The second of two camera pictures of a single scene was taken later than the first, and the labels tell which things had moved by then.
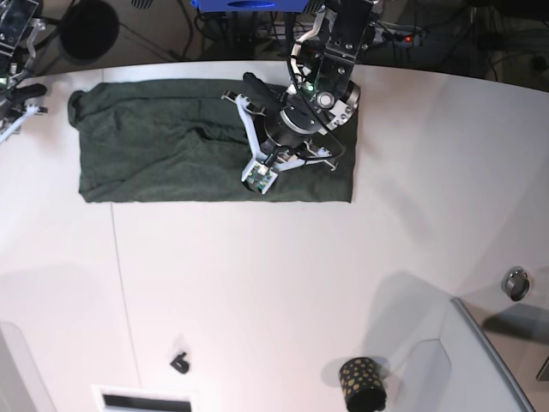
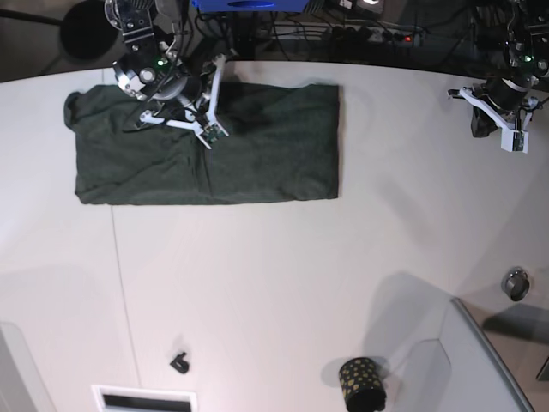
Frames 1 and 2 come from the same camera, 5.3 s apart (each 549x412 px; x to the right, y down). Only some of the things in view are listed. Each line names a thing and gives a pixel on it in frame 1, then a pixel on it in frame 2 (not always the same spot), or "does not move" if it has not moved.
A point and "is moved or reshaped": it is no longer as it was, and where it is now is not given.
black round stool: (89, 29) does not move
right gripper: (264, 172) -> (503, 99)
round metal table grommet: (515, 282) does not move
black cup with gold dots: (363, 385) does not move
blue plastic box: (250, 5) does not move
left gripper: (19, 95) -> (193, 106)
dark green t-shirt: (176, 141) is moved or reshaped
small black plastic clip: (180, 364) does not move
